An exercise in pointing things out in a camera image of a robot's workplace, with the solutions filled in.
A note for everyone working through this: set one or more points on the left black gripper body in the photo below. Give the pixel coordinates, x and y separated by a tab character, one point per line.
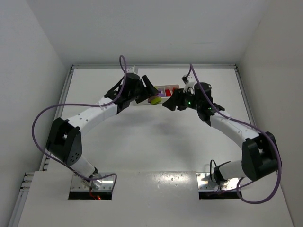
144	86

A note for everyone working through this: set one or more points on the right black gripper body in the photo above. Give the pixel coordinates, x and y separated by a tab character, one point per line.
179	98

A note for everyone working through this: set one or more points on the green red purple lego stack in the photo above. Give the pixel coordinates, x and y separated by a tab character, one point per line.
154	100

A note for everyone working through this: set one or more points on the red lego brick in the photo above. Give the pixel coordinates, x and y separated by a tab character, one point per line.
167	93

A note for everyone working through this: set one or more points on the purple lego piece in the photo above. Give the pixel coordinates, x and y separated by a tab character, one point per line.
161	92

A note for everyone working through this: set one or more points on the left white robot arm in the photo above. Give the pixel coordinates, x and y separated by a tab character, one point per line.
65	137

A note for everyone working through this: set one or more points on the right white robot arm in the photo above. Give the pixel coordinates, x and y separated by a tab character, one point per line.
258	158

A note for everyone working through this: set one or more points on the white three-compartment tray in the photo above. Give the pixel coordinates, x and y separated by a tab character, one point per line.
170	87

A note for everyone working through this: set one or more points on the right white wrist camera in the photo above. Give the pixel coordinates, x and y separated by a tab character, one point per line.
189	82

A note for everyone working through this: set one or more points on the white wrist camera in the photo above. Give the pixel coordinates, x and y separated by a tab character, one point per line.
133	70
189	82

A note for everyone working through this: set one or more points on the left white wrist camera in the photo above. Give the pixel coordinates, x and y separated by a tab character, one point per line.
133	70

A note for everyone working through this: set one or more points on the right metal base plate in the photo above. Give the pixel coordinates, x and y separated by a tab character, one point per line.
205	184

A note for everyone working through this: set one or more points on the metal base plate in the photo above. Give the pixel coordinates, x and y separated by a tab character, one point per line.
205	184
102	185

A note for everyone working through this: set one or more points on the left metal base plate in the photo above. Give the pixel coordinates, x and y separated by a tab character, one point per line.
102	185

